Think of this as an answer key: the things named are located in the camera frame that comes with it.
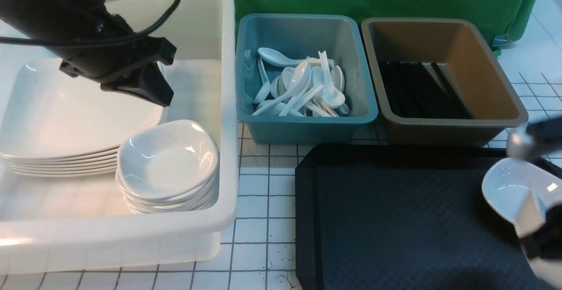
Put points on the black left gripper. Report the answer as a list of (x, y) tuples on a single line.
[(131, 68)]

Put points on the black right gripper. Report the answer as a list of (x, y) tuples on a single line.
[(540, 239)]

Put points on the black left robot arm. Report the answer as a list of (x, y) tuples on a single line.
[(95, 44)]

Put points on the top white square plate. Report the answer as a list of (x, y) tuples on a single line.
[(61, 156)]

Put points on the bottom white square plate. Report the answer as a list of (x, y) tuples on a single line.
[(60, 174)]

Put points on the stack of small white bowls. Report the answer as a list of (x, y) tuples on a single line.
[(200, 198)]

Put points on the teal plastic bin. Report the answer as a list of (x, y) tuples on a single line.
[(298, 36)]

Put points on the pile of white spoons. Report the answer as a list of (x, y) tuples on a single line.
[(299, 87)]

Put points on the large white plastic bin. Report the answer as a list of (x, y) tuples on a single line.
[(55, 224)]

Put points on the black plastic tray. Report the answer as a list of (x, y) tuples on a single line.
[(371, 217)]

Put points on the olive brown plastic bin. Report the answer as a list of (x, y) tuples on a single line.
[(470, 66)]

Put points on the pile of black chopsticks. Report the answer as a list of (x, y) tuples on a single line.
[(417, 90)]

